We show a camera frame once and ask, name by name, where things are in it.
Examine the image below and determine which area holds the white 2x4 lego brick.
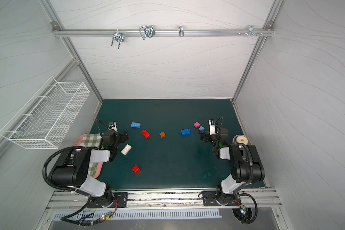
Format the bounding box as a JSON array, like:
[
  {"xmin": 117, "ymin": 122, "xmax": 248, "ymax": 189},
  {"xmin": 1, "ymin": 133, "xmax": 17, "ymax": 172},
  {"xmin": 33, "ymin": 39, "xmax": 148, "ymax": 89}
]
[{"xmin": 121, "ymin": 144, "xmax": 132, "ymax": 155}]

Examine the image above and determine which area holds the red 2x4 lego brick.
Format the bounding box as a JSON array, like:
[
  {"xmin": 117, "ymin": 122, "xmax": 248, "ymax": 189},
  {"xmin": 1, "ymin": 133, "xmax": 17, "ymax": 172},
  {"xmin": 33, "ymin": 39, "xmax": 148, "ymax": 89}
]
[{"xmin": 141, "ymin": 130, "xmax": 150, "ymax": 139}]

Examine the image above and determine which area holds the red 2x2 lego brick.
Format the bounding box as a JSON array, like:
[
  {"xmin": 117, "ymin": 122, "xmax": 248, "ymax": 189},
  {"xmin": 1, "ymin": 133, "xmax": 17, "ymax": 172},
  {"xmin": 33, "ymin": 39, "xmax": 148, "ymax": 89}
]
[{"xmin": 132, "ymin": 165, "xmax": 140, "ymax": 174}]

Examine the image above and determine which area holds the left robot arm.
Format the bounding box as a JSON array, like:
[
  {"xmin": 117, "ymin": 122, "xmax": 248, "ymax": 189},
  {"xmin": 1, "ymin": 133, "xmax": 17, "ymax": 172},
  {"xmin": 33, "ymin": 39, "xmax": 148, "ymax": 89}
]
[{"xmin": 42, "ymin": 129, "xmax": 129, "ymax": 208}]

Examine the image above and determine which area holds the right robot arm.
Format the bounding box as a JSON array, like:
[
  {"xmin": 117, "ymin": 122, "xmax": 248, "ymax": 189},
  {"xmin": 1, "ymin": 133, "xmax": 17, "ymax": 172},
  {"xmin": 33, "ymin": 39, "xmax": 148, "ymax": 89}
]
[{"xmin": 199, "ymin": 128, "xmax": 265, "ymax": 206}]

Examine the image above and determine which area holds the light blue 2x4 lego brick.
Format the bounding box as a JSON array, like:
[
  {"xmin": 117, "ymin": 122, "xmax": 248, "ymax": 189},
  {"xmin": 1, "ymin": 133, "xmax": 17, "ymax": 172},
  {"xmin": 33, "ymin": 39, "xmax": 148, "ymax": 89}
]
[{"xmin": 131, "ymin": 122, "xmax": 141, "ymax": 128}]

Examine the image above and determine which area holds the green checkered cloth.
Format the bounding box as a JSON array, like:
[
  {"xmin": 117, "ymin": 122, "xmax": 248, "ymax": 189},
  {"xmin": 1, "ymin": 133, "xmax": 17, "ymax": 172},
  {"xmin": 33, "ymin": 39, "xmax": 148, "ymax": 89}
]
[{"xmin": 78, "ymin": 133, "xmax": 103, "ymax": 177}]

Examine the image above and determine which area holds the pink tray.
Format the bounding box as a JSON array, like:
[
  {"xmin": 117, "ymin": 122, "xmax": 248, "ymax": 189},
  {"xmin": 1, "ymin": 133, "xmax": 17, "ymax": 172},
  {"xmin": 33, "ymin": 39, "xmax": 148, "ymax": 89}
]
[{"xmin": 74, "ymin": 133, "xmax": 104, "ymax": 179}]

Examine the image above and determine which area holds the green table mat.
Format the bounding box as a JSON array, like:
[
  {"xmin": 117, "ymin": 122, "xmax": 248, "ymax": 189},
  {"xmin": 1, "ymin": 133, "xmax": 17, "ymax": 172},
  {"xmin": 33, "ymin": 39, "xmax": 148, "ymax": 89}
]
[{"xmin": 91, "ymin": 99, "xmax": 242, "ymax": 190}]

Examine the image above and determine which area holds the metal hook clamp left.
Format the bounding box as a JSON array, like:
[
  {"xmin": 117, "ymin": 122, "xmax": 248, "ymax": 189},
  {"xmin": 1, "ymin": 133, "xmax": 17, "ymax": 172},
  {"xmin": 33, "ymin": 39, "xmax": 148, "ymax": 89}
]
[{"xmin": 111, "ymin": 31, "xmax": 125, "ymax": 49}]

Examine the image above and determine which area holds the metal hook clamp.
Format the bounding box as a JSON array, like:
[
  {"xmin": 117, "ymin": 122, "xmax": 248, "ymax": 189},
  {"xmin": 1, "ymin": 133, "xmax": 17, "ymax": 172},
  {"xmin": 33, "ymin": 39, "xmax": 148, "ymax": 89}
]
[
  {"xmin": 139, "ymin": 25, "xmax": 156, "ymax": 40},
  {"xmin": 111, "ymin": 31, "xmax": 125, "ymax": 49}
]

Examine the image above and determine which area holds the metal hook clamp middle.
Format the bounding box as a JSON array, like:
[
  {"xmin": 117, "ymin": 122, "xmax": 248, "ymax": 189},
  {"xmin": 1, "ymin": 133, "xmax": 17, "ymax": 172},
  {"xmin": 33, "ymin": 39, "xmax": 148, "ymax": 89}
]
[{"xmin": 139, "ymin": 25, "xmax": 156, "ymax": 40}]

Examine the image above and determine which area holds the metal clamp right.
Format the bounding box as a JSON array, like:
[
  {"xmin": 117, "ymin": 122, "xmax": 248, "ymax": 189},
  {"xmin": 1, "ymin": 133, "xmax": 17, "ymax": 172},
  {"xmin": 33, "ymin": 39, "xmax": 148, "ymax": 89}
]
[{"xmin": 238, "ymin": 25, "xmax": 263, "ymax": 37}]

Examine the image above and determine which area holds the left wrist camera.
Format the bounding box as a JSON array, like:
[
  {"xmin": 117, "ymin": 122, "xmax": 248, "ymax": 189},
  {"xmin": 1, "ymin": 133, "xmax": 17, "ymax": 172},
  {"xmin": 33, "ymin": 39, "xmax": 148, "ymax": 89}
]
[{"xmin": 108, "ymin": 122, "xmax": 118, "ymax": 132}]

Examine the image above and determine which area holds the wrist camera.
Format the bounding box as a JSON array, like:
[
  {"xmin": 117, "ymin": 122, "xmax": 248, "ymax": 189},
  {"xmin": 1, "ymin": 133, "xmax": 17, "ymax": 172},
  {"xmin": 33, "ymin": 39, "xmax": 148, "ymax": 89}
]
[
  {"xmin": 209, "ymin": 120, "xmax": 216, "ymax": 135},
  {"xmin": 108, "ymin": 122, "xmax": 118, "ymax": 132}
]

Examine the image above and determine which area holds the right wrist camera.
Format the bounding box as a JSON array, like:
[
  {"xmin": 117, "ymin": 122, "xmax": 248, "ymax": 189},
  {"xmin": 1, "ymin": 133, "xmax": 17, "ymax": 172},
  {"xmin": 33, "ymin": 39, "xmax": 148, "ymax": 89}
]
[{"xmin": 209, "ymin": 120, "xmax": 216, "ymax": 135}]

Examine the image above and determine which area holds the bowl with cream ring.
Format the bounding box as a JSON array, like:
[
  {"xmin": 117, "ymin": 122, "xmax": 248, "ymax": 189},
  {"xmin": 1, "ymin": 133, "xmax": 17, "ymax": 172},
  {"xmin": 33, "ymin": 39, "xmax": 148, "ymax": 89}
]
[{"xmin": 232, "ymin": 135, "xmax": 251, "ymax": 145}]

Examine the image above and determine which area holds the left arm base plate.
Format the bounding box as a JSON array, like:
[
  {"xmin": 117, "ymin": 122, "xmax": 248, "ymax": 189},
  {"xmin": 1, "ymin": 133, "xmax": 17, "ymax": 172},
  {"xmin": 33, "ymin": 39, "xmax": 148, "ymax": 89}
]
[{"xmin": 87, "ymin": 192, "xmax": 128, "ymax": 209}]

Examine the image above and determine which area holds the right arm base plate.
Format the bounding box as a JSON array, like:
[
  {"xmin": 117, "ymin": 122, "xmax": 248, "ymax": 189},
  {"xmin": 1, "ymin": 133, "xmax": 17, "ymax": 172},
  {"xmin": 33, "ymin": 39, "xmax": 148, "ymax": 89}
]
[{"xmin": 198, "ymin": 191, "xmax": 241, "ymax": 207}]

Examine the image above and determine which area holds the white wire basket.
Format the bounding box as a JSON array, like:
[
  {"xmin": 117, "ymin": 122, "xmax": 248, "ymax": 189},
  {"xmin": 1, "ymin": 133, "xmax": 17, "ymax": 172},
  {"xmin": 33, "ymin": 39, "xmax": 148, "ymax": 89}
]
[{"xmin": 0, "ymin": 77, "xmax": 90, "ymax": 150}]

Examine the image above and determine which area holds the white slotted cable duct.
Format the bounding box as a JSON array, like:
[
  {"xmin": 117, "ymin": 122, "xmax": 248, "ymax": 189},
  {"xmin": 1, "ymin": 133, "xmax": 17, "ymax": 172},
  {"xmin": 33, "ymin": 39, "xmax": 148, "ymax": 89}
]
[{"xmin": 53, "ymin": 209, "xmax": 222, "ymax": 221}]

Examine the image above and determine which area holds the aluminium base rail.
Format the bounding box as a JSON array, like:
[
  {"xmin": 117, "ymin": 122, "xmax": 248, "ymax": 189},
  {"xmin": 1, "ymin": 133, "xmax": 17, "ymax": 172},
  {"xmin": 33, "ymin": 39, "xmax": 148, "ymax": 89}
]
[{"xmin": 45, "ymin": 188, "xmax": 283, "ymax": 212}]

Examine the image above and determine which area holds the metal ring clamp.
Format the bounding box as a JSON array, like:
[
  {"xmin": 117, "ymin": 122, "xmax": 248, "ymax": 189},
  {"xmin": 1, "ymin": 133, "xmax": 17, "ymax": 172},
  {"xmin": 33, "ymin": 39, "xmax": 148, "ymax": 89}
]
[{"xmin": 178, "ymin": 25, "xmax": 184, "ymax": 37}]

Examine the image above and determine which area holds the aluminium crossbar rail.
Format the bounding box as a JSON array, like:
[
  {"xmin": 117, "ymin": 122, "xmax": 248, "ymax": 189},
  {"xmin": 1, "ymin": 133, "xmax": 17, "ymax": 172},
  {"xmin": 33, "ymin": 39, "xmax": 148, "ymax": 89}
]
[{"xmin": 53, "ymin": 27, "xmax": 274, "ymax": 37}]

